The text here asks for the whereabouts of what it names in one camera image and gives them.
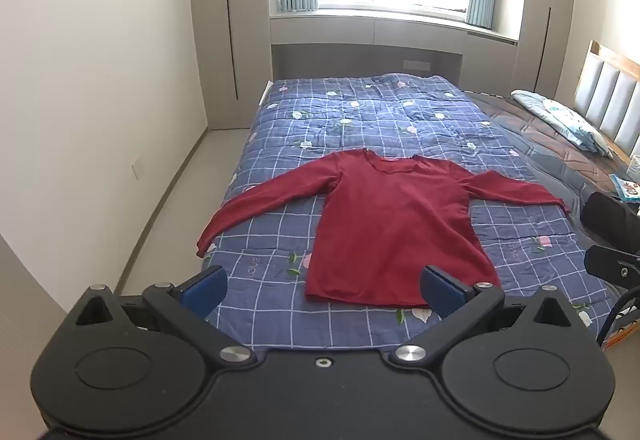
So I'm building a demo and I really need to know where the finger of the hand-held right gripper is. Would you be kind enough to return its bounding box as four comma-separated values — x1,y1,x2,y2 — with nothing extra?
584,244,640,292
581,193,640,249

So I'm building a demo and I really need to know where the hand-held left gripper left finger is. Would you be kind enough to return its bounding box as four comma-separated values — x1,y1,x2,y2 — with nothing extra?
74,265,253,366

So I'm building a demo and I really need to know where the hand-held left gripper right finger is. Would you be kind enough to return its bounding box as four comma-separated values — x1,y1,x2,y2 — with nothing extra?
389,265,571,366

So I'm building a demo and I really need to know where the red long-sleeve shirt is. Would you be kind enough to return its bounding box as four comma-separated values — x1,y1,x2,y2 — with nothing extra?
196,148,571,308

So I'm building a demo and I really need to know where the colourful printed packet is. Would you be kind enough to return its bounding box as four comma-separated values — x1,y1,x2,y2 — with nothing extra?
608,173,640,204

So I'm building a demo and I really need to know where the orange box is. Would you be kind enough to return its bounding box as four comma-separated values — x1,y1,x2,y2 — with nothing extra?
602,315,638,352

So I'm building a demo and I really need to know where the brown quilted mattress cover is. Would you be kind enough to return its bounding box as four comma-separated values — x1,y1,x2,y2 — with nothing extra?
462,90,633,241

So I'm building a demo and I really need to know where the light blue floral pillow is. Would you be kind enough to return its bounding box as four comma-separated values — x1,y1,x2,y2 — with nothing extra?
511,89,615,158

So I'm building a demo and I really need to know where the wooden grey padded headboard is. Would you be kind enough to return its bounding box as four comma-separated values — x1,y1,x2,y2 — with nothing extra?
572,40,640,166

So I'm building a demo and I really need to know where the blue plaid floral quilt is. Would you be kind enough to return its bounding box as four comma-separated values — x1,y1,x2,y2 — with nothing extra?
202,74,618,353

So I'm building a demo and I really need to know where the beige window bench cabinet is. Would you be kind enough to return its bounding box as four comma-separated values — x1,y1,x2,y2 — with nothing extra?
269,10,520,56

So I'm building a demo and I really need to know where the black curved frame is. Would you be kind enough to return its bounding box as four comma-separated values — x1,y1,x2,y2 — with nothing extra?
597,287,640,346

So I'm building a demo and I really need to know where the grey wall panel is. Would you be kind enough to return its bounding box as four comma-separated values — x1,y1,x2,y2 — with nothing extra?
271,44,466,83

